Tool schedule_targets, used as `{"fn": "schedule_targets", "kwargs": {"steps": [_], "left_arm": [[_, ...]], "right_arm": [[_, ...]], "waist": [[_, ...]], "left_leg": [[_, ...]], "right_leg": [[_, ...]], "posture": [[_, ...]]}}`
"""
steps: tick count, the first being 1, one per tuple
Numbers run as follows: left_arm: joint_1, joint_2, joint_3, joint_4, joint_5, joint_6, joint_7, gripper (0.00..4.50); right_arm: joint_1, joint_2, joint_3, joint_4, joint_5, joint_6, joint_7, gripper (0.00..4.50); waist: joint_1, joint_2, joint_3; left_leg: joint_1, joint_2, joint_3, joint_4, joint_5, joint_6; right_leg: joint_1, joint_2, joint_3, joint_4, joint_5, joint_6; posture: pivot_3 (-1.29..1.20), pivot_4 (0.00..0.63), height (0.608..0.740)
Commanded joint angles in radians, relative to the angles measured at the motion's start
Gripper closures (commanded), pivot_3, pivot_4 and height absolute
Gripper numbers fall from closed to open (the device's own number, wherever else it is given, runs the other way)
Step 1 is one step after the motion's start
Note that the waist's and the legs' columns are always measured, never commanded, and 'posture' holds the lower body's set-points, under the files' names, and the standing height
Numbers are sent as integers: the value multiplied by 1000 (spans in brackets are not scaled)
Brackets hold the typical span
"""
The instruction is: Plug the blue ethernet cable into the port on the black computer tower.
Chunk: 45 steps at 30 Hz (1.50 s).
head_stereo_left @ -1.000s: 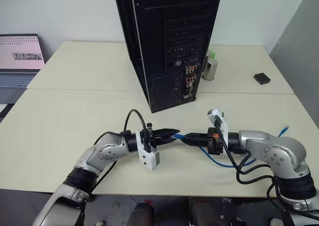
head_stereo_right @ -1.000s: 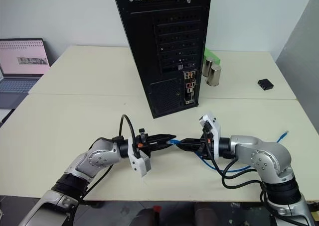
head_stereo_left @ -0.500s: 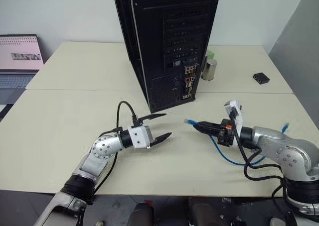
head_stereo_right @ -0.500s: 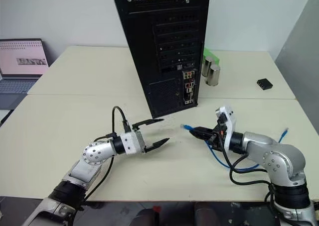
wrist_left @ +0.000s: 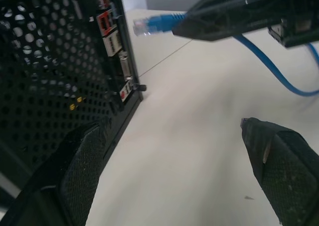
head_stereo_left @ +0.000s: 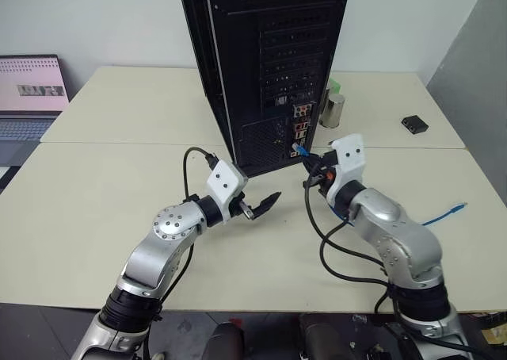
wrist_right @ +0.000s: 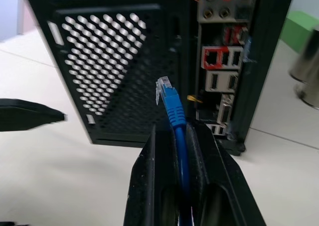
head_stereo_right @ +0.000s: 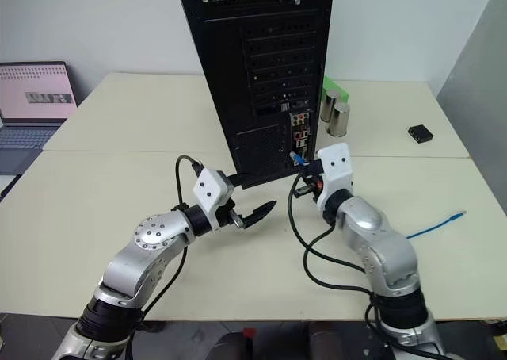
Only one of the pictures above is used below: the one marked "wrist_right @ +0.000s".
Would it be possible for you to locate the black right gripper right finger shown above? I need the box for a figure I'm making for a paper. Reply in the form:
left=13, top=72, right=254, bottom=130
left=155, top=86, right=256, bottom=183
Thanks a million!
left=185, top=117, right=267, bottom=226

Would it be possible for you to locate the green box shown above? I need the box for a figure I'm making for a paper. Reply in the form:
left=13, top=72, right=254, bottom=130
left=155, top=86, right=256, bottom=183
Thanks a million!
left=279, top=9, right=319, bottom=54

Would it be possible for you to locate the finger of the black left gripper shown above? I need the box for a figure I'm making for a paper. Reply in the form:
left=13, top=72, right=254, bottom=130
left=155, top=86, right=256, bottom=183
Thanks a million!
left=0, top=98, right=68, bottom=132

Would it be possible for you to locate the blue ethernet cable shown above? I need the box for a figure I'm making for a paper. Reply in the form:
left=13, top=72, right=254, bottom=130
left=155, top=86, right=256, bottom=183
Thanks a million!
left=155, top=76, right=195, bottom=226

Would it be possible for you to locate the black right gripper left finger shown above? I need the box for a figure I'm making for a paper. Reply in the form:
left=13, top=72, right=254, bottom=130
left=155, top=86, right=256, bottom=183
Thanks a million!
left=122, top=123, right=183, bottom=226

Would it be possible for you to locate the silver metal cylinder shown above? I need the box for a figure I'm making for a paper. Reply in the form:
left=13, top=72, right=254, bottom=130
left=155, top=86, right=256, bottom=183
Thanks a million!
left=288, top=26, right=319, bottom=84

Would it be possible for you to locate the black computer tower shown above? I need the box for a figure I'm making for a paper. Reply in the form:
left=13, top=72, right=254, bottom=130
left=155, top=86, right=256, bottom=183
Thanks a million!
left=19, top=0, right=297, bottom=157

